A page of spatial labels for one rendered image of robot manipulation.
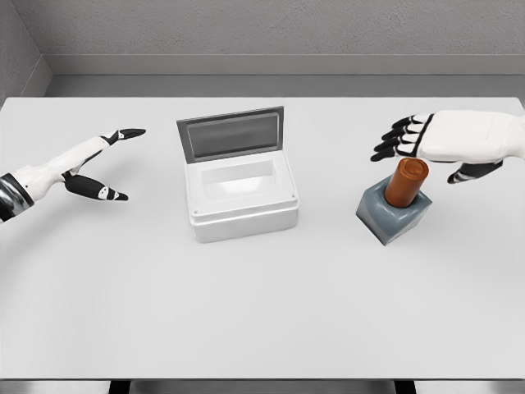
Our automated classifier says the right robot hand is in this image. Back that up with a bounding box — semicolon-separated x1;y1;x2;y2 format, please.
369;108;512;186

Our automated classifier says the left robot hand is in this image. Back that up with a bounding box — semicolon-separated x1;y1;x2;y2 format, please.
42;127;147;203

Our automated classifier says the grey bottle with brown cap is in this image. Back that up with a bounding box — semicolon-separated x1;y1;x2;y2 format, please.
354;157;434;248

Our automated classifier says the grey hinged box lid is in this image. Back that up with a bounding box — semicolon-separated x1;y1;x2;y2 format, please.
176;105;285;167

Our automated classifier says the white rectangular box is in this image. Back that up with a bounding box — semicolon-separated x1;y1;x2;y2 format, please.
183;157;301;245

